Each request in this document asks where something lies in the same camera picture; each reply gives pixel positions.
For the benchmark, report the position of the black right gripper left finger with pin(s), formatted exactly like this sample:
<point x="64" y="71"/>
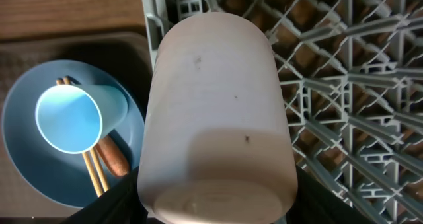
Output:
<point x="119" y="205"/>

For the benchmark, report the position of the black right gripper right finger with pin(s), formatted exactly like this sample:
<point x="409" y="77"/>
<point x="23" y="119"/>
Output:
<point x="314" y="204"/>

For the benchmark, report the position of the light blue cup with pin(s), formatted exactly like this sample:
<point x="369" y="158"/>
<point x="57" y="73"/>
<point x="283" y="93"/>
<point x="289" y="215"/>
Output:
<point x="74" y="118"/>

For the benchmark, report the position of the pink cup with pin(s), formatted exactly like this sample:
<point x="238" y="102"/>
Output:
<point x="216" y="147"/>

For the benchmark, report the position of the grey dishwasher rack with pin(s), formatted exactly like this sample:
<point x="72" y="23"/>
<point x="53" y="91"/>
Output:
<point x="351" y="76"/>

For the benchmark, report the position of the brown sausage piece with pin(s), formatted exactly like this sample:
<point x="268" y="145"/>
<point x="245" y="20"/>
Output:
<point x="112" y="157"/>

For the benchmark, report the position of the dark blue plate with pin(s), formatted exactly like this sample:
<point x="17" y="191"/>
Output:
<point x="61" y="177"/>

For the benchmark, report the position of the right wooden chopstick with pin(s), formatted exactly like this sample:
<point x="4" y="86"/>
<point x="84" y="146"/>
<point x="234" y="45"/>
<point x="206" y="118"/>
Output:
<point x="93" y="154"/>

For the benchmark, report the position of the wooden chopstick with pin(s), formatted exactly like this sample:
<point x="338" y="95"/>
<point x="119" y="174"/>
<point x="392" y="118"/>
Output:
<point x="86" y="158"/>
<point x="93" y="154"/>

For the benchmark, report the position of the left wooden chopstick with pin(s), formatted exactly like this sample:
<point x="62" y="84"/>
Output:
<point x="86" y="158"/>

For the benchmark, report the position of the brown serving tray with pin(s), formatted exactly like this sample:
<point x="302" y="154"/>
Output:
<point x="124" y="55"/>

